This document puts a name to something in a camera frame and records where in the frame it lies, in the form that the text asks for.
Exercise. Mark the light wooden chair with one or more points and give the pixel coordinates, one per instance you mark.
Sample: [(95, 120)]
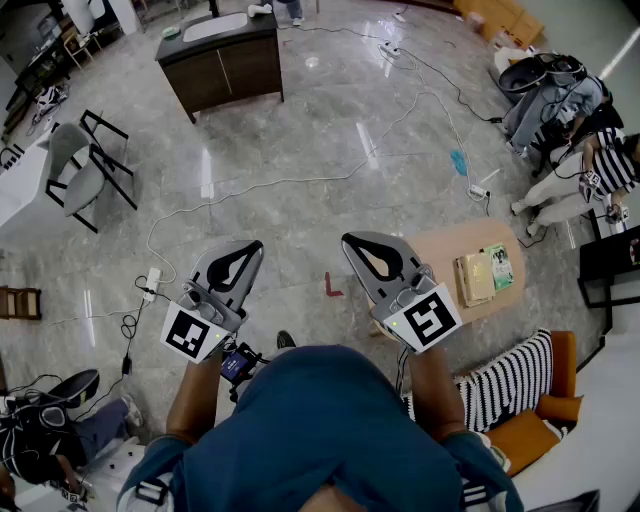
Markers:
[(80, 44)]

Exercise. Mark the brown cardboard boxes pile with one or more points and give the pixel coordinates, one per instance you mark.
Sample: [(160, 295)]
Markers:
[(510, 20)]

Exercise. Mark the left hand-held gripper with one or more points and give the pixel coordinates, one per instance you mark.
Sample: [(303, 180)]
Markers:
[(192, 332)]

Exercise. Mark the person's left shoe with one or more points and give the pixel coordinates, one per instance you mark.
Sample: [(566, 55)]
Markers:
[(286, 340)]

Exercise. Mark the small pink box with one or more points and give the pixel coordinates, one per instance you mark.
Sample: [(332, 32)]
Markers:
[(475, 21)]

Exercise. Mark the brown frame side table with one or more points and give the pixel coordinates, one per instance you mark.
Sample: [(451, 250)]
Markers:
[(20, 302)]

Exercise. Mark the person's left forearm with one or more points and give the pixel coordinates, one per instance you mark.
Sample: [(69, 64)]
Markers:
[(195, 400)]

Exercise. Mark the white towel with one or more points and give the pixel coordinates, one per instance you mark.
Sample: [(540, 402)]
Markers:
[(259, 10)]

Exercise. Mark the light wooden coffee table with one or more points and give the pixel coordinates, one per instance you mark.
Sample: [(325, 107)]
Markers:
[(440, 250)]

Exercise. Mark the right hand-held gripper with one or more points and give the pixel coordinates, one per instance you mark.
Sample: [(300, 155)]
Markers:
[(430, 317)]

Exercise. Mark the orange armchair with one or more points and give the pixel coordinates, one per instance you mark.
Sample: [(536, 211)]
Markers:
[(525, 440)]

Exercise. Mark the green book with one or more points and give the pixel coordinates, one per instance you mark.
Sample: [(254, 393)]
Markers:
[(501, 267)]

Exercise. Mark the white cabinet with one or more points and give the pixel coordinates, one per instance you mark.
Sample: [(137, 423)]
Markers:
[(127, 17)]

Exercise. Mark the dark wooden platform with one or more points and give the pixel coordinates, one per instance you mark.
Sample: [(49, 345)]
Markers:
[(435, 5)]

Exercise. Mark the person's right forearm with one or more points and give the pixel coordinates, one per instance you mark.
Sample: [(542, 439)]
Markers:
[(435, 395)]

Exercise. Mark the black waist-mounted device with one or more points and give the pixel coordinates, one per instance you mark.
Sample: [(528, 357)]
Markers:
[(232, 365)]

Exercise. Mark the black white striped cushion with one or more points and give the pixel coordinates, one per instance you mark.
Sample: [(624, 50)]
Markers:
[(510, 380)]

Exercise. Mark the black low table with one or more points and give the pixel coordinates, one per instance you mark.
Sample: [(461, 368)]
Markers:
[(610, 265)]

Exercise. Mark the pale green soap dish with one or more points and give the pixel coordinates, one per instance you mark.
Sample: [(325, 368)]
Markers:
[(171, 32)]

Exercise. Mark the dark wooden vanity cabinet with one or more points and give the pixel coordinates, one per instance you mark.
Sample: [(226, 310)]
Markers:
[(240, 75)]

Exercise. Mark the white table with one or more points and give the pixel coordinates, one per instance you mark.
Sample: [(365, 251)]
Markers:
[(20, 200)]

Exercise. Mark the black faucet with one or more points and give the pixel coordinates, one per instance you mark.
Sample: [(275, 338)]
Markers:
[(214, 7)]

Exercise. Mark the person's blue shirt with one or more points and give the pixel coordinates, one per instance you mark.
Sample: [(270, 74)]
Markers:
[(325, 425)]

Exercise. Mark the blue cloth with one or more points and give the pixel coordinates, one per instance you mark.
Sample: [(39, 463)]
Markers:
[(459, 162)]

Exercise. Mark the white sink basin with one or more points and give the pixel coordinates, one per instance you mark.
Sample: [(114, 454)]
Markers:
[(215, 27)]

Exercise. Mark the black bowl-shaped shell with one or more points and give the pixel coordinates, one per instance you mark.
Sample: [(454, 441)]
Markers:
[(75, 387), (520, 80)]

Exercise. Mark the white round pet bed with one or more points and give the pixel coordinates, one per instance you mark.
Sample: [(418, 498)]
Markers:
[(502, 60)]

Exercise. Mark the black rack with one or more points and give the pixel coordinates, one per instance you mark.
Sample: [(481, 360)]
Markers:
[(11, 159)]

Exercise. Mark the beige book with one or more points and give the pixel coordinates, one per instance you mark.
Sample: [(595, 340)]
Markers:
[(475, 280)]

